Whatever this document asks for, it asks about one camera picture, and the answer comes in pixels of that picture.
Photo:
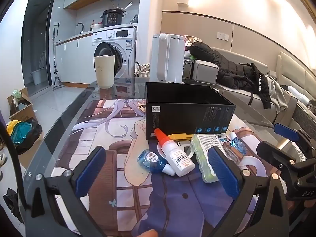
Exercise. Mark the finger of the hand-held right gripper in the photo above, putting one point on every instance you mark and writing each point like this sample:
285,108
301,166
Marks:
274,150
285,131

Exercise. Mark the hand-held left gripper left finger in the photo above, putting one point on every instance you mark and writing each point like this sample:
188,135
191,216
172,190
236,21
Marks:
91,170

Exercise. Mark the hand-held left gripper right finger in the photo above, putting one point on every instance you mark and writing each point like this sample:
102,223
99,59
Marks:
222,172

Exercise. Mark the teal food containers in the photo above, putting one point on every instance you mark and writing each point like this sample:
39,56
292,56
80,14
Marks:
22,132

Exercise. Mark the black cardboard box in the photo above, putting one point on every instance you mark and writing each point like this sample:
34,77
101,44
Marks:
177,118

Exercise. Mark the white bucket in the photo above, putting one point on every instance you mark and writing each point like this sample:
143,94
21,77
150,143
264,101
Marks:
38,77

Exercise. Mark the grey sofa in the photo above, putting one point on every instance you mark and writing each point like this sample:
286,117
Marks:
239,95

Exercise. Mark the black pressure cooker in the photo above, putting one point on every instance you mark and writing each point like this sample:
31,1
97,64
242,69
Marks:
112,17

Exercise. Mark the cream tall cup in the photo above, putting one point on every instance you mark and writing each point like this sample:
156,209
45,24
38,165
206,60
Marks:
105,71

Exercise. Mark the black plastic bag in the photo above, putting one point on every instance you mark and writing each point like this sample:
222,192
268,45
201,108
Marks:
34,135

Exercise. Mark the white bowl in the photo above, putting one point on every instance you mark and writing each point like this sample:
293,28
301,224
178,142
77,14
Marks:
96,26

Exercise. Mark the patterned cloth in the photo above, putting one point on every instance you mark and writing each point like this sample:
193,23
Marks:
193,40

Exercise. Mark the green plastic case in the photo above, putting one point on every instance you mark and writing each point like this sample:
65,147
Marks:
202,158

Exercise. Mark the chair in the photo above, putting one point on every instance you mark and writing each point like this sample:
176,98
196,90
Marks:
303,116

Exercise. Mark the grey speaker box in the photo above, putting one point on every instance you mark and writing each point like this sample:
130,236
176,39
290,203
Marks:
206,71

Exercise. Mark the white electric kettle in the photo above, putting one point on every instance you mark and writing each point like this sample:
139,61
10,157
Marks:
167,61

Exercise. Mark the person's left hand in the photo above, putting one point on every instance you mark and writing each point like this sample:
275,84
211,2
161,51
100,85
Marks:
148,234

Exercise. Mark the white kitchen counter cabinet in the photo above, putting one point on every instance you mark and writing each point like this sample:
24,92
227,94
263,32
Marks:
74,59

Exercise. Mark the grey clothes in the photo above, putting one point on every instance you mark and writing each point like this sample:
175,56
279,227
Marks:
277,93

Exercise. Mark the black puffer jacket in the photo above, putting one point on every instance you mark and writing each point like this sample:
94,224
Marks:
227,69

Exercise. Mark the brown cardboard box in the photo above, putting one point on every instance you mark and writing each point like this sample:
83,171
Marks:
23,113

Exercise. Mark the wicker basket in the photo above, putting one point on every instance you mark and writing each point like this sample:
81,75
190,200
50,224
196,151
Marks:
143,71

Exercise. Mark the kitchen faucet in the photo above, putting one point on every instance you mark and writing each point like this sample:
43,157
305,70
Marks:
80,26

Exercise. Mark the small glass bottle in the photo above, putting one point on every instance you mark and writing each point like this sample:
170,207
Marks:
231,153

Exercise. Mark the white washing machine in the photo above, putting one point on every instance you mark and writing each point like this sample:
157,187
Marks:
124,49

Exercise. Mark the mop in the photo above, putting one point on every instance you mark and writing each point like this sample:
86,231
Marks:
54,61

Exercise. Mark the white tape roll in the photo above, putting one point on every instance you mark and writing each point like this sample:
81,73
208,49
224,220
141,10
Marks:
246,159

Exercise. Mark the wall switch plate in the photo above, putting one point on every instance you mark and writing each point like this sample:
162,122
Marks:
222,36

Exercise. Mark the printed desk mat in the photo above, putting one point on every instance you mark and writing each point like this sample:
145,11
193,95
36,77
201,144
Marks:
98,138

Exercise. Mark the blue correction tape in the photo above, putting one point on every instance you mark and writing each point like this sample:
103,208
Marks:
238,144
150,159

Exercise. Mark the white glue bottle red cap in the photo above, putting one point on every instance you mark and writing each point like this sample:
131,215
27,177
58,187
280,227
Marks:
179,160

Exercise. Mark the wall power outlet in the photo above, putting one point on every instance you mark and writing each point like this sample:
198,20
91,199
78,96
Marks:
56,24

